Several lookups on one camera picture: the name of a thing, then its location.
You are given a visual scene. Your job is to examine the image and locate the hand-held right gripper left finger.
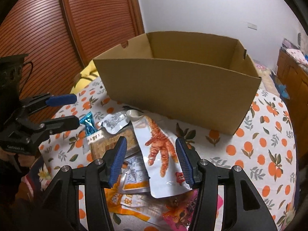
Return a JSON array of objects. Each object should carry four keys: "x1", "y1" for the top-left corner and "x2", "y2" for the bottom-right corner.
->
[{"x1": 30, "y1": 136, "x2": 128, "y2": 231}]

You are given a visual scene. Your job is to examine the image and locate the brown wooden cabinet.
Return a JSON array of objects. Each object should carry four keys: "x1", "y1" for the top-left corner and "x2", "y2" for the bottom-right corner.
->
[{"x1": 276, "y1": 49, "x2": 308, "y2": 135}]

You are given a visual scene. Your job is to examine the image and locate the small silver snack packet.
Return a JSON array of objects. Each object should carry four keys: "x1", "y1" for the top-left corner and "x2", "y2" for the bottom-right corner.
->
[{"x1": 100, "y1": 111, "x2": 129, "y2": 134}]

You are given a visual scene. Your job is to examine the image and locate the brown wooden wardrobe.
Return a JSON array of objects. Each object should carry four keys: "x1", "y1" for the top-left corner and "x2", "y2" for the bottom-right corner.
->
[{"x1": 0, "y1": 0, "x2": 146, "y2": 126}]

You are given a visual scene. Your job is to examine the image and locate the brown cracker packet white label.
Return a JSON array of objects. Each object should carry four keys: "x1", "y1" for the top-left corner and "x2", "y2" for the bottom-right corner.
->
[{"x1": 83, "y1": 129, "x2": 142, "y2": 160}]

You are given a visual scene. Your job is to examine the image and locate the red pink snack packet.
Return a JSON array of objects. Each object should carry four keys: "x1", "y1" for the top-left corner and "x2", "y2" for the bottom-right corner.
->
[{"x1": 162, "y1": 189, "x2": 223, "y2": 231}]

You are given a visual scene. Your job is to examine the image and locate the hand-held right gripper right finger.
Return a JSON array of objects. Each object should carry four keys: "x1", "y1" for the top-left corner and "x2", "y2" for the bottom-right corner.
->
[{"x1": 175, "y1": 137, "x2": 278, "y2": 231}]

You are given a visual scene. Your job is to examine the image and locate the small white packet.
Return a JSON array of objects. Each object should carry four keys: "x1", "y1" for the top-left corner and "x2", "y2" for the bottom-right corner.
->
[{"x1": 126, "y1": 109, "x2": 145, "y2": 122}]

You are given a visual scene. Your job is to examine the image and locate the folded floral cloth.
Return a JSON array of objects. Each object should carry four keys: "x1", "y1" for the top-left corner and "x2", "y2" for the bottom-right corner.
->
[{"x1": 281, "y1": 38, "x2": 308, "y2": 65}]

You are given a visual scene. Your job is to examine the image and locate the brown cardboard box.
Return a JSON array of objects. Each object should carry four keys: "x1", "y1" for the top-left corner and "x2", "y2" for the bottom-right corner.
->
[{"x1": 93, "y1": 31, "x2": 262, "y2": 136}]

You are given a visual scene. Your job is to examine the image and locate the yellow plush toy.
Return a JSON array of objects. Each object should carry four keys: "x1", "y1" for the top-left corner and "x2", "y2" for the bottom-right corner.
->
[{"x1": 71, "y1": 60, "x2": 99, "y2": 94}]

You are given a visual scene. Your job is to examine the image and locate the blue cloth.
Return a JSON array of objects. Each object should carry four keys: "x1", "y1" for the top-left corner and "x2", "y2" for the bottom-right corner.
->
[{"x1": 274, "y1": 82, "x2": 290, "y2": 99}]

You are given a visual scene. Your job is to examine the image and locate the white chicken foot snack packet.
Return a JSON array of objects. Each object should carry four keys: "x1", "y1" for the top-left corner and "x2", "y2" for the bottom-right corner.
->
[{"x1": 131, "y1": 115, "x2": 193, "y2": 199}]

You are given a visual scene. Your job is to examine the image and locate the blue candy wrapper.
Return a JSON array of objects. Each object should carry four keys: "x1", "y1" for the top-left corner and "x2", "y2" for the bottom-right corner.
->
[{"x1": 79, "y1": 112, "x2": 98, "y2": 137}]

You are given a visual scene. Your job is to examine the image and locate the orange white snack packet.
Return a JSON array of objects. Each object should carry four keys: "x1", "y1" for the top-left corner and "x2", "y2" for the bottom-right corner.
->
[
  {"x1": 105, "y1": 183, "x2": 157, "y2": 223},
  {"x1": 118, "y1": 155, "x2": 151, "y2": 194}
]

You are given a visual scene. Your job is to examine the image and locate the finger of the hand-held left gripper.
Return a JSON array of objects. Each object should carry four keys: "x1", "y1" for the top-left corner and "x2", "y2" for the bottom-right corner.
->
[
  {"x1": 29, "y1": 115, "x2": 80, "y2": 148},
  {"x1": 22, "y1": 93, "x2": 77, "y2": 114}
]

